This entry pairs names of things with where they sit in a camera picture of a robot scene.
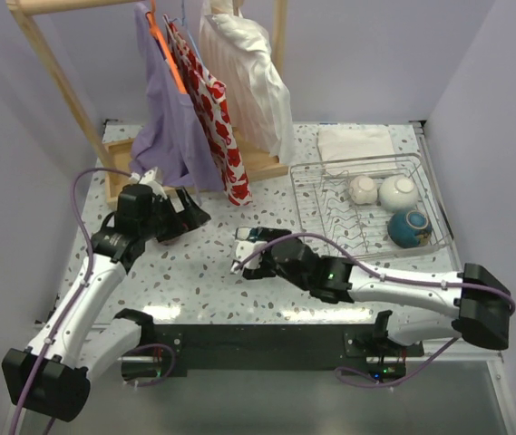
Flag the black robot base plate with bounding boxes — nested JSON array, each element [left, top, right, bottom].
[[146, 324, 424, 379]]

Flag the dark teal bowl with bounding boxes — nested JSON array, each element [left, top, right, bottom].
[[387, 209, 433, 248]]

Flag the white ceramic bowl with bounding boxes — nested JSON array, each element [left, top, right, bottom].
[[378, 175, 419, 212]]

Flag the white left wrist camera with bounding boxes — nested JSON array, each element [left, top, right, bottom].
[[130, 168, 165, 195]]

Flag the blue white dotted bowl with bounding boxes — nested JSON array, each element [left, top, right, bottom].
[[235, 227, 271, 242]]

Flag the white pleated garment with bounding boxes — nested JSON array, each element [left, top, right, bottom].
[[199, 1, 295, 165]]

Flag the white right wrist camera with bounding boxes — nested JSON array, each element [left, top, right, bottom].
[[230, 239, 267, 274]]

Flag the folded white cloth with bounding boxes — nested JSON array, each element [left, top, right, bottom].
[[317, 126, 394, 161]]

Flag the wooden clothes rack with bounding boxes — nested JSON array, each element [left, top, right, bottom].
[[5, 0, 291, 211]]

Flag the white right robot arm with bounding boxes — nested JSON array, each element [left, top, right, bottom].
[[231, 227, 515, 356]]

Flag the blue clothes hanger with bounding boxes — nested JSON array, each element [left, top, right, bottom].
[[170, 0, 203, 63]]

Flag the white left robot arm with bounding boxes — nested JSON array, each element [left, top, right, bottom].
[[2, 184, 210, 422]]

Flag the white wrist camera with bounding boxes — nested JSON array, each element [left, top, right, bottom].
[[130, 168, 165, 195], [230, 239, 267, 274]]

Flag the orange clothes hanger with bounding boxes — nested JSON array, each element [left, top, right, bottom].
[[146, 0, 187, 94]]

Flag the red white floral garment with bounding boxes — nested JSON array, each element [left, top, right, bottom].
[[163, 15, 252, 206]]

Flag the purple hanging garment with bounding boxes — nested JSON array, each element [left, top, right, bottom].
[[131, 3, 224, 191]]

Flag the metal wire dish rack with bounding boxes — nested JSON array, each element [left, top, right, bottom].
[[289, 153, 453, 260]]

